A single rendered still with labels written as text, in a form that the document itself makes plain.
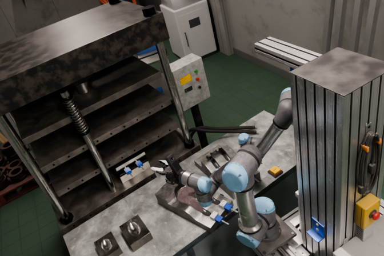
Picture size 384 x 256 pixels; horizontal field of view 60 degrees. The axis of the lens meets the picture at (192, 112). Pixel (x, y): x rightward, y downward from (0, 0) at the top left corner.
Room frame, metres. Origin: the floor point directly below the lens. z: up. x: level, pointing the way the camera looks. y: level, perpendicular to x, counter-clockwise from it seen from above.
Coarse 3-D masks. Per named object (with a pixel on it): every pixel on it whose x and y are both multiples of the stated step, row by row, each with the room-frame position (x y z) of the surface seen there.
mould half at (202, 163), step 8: (208, 152) 2.12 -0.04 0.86; (232, 152) 1.98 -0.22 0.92; (200, 160) 2.05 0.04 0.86; (208, 160) 1.95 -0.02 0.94; (216, 160) 1.93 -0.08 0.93; (224, 160) 1.92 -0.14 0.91; (200, 168) 2.00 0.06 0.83; (208, 168) 1.88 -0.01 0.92; (208, 176) 1.90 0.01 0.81; (256, 176) 1.71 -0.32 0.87; (232, 192) 1.62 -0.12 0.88
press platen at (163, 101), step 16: (128, 96) 2.63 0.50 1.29; (144, 96) 2.56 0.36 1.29; (160, 96) 2.48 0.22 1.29; (96, 112) 2.51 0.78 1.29; (112, 112) 2.43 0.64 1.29; (128, 112) 2.36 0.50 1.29; (144, 112) 2.30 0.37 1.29; (64, 128) 2.39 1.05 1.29; (96, 128) 2.26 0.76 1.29; (112, 128) 2.19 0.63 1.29; (32, 144) 2.28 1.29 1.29; (48, 144) 2.22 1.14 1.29; (64, 144) 2.16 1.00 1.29; (80, 144) 2.10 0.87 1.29; (96, 144) 2.10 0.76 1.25; (48, 160) 2.01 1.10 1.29; (64, 160) 2.00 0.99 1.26
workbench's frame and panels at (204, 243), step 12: (276, 180) 1.70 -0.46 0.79; (288, 180) 1.82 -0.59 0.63; (264, 192) 1.71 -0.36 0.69; (276, 192) 1.76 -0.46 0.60; (288, 192) 1.81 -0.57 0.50; (276, 204) 1.75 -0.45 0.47; (288, 204) 1.81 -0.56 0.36; (228, 216) 1.51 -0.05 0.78; (216, 228) 1.52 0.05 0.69; (228, 228) 1.56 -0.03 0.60; (204, 240) 1.47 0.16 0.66; (216, 240) 1.51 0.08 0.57; (228, 240) 1.55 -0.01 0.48; (180, 252) 1.34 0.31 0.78; (192, 252) 1.43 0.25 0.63; (204, 252) 1.46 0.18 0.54; (216, 252) 1.50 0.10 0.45; (228, 252) 1.54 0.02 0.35; (240, 252) 1.58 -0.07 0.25; (252, 252) 1.62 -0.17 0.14
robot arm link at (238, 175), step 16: (240, 160) 1.05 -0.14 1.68; (256, 160) 1.06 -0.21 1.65; (224, 176) 1.03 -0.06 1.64; (240, 176) 0.99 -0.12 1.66; (240, 192) 0.99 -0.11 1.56; (240, 208) 1.02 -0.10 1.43; (256, 208) 1.04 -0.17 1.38; (240, 224) 1.04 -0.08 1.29; (256, 224) 1.01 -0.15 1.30; (240, 240) 1.02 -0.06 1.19; (256, 240) 0.98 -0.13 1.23
